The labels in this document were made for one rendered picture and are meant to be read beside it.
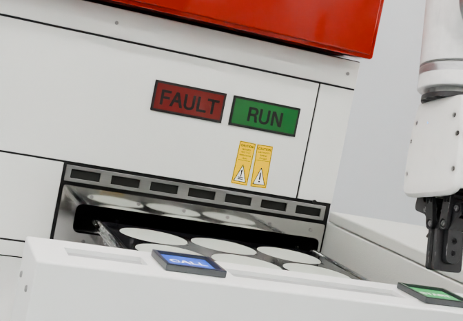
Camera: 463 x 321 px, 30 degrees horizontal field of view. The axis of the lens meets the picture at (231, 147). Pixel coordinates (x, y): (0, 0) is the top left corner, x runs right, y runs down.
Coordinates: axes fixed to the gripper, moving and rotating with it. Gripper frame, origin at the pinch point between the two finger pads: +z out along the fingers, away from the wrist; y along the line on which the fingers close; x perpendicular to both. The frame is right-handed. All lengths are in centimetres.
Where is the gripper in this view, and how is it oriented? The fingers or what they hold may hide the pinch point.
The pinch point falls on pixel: (444, 251)
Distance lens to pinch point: 89.0
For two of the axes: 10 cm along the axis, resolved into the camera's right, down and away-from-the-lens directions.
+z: -1.3, 9.8, -1.4
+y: 3.4, -0.9, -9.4
